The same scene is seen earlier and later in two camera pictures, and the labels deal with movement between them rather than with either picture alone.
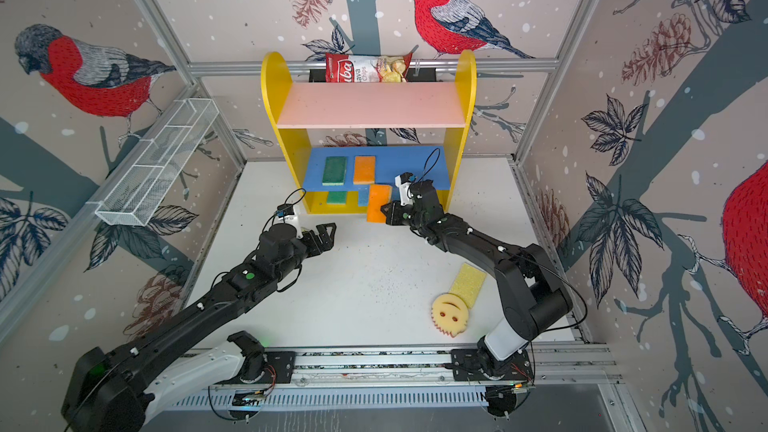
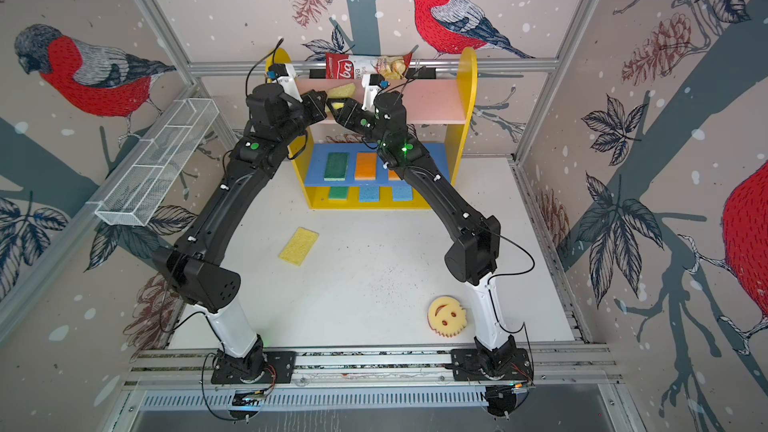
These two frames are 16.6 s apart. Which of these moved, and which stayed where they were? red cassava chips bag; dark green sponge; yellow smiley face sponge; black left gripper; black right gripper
Moved: black left gripper; black right gripper
Stayed: yellow smiley face sponge; red cassava chips bag; dark green sponge
